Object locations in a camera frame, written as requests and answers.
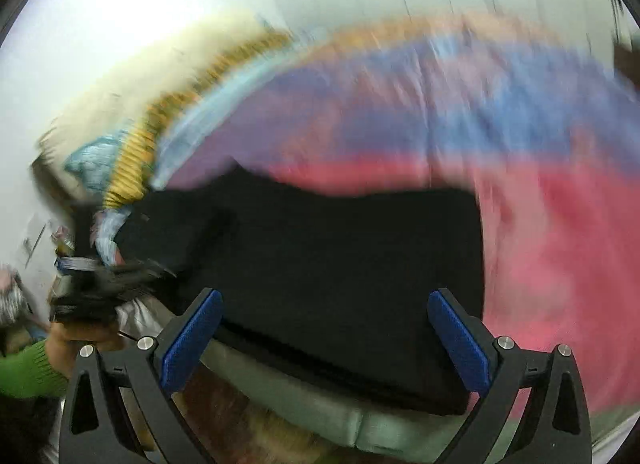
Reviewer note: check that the colourful floral bedspread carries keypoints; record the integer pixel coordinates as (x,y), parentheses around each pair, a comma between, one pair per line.
(546,137)

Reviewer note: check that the green orange floral blanket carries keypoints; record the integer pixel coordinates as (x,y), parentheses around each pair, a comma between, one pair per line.
(170,106)

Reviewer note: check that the patterned floor rug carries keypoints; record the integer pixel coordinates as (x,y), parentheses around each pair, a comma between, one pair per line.
(236,430)

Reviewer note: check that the cream pillow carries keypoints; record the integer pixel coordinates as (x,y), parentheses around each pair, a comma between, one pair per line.
(122,93)

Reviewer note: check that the yellow patterned pillow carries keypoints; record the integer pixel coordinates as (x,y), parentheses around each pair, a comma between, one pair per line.
(135,160)

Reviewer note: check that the green sleeve forearm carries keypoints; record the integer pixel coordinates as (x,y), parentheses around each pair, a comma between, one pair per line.
(29,374)

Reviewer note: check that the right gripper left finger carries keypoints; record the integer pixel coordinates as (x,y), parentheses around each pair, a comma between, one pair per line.
(96,426)

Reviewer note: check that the teal floral pillow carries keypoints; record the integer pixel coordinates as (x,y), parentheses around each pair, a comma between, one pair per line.
(93,163)

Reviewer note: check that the person left hand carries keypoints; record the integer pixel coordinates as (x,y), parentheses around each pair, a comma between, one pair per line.
(66,339)

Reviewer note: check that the black pants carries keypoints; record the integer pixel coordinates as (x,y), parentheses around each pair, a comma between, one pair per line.
(330,290)

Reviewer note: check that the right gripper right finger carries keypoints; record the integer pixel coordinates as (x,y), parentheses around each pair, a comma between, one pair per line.
(555,424)

